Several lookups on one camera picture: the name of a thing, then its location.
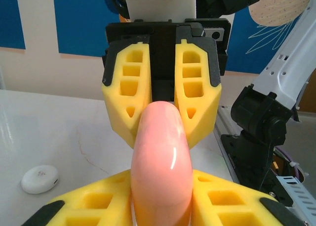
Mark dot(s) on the white round earbud charging case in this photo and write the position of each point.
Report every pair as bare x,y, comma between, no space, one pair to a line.
39,179

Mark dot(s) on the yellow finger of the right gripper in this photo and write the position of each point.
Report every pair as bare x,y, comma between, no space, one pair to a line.
209,102
112,104

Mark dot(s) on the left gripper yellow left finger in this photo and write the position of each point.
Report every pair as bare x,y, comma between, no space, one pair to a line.
93,203

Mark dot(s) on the pink earbud charging case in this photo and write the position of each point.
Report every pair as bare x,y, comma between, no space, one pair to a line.
160,161

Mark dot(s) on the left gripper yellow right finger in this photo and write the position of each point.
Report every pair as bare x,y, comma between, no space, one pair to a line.
227,206

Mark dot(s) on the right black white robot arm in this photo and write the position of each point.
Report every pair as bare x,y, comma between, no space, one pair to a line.
288,62

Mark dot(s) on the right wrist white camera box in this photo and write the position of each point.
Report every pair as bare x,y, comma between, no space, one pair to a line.
160,6

